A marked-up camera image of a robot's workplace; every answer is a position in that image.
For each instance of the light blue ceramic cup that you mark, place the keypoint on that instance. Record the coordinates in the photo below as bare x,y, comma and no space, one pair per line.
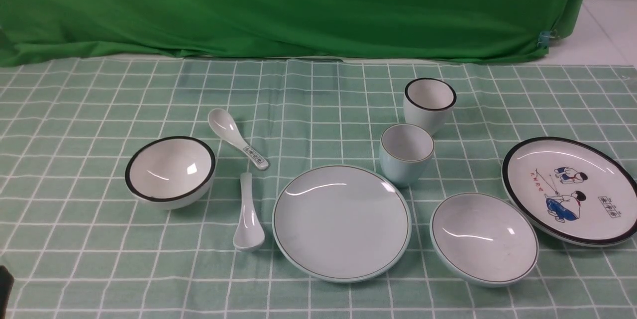
404,152

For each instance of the plain white ceramic spoon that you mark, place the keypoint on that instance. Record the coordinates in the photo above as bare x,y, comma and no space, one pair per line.
249,234

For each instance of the light blue shallow bowl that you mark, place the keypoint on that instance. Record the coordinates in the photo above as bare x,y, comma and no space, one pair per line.
483,240

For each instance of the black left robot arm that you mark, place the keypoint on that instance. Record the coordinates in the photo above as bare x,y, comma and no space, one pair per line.
6,286

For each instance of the light blue flat plate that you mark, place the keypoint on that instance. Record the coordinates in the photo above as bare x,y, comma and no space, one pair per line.
341,223

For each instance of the white cup black rim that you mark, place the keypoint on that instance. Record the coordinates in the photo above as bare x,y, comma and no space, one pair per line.
428,103

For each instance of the green backdrop cloth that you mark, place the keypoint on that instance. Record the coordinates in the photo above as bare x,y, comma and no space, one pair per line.
463,31

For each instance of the white bowl black rim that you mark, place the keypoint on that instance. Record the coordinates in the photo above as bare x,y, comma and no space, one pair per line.
171,173

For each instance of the blue clip on backdrop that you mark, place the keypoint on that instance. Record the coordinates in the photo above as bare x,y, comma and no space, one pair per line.
544,39

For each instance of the green checkered tablecloth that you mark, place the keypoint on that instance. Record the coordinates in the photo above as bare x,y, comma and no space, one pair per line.
81,246

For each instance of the white plate cartoon print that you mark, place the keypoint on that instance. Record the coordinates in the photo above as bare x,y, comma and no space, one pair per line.
571,191

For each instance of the white spoon patterned handle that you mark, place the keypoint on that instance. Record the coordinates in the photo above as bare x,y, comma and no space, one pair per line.
224,126

